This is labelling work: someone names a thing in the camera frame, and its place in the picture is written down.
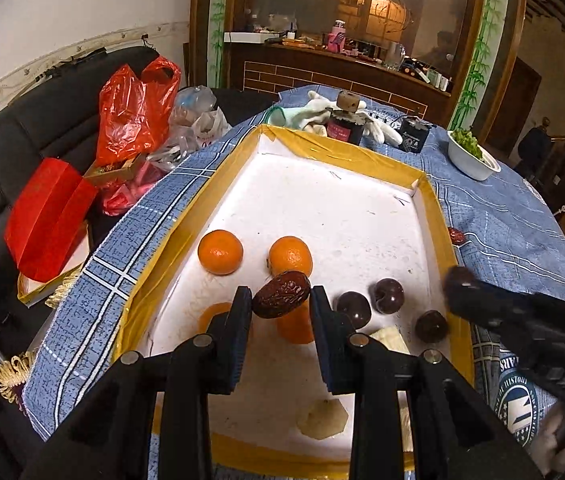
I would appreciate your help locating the blue checked tablecloth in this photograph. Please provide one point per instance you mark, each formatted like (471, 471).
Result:
(492, 210)

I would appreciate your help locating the flat white box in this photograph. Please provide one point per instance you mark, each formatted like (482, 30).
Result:
(252, 36)

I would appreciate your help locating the pale round biscuit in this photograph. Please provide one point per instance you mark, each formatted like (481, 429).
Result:
(322, 417)

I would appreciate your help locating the black jar with cork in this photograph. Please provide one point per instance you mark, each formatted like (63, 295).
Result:
(345, 122)

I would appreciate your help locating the clear plastic bag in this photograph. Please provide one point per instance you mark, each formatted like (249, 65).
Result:
(197, 120)

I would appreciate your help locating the white knit glove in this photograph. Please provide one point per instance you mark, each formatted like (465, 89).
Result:
(312, 110)
(377, 127)

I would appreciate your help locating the red paper bag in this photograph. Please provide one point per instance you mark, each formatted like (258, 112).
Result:
(50, 220)

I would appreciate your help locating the wooden mirror cabinet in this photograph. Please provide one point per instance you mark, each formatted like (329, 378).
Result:
(362, 10)

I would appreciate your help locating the orange mandarin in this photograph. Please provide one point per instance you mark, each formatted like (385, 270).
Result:
(220, 251)
(212, 317)
(290, 257)
(295, 327)

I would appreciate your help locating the white foam tray yellow tape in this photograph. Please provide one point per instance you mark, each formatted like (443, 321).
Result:
(342, 210)

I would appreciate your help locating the dark chestnut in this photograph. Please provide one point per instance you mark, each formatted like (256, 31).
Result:
(388, 296)

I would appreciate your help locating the glass pitcher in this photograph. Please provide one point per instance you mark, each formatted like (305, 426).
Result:
(395, 55)

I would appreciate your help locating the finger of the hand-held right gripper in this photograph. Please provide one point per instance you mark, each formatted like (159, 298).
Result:
(487, 305)

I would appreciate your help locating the red jujube date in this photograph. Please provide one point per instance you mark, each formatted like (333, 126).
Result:
(456, 236)
(281, 294)

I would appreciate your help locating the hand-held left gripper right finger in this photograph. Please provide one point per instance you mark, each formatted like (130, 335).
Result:
(325, 340)

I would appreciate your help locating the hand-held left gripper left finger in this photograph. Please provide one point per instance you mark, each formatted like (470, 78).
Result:
(240, 335)

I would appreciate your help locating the red plastic bag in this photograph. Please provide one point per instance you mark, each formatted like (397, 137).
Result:
(140, 110)

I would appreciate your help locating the white bowl of green grapes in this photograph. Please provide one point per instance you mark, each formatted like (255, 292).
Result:
(472, 155)

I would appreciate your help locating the gold tassel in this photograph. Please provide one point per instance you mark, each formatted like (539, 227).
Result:
(12, 375)

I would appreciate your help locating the black leather sofa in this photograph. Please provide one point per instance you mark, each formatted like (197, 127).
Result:
(17, 135)

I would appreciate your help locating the pink bottle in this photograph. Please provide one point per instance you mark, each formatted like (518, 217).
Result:
(336, 40)

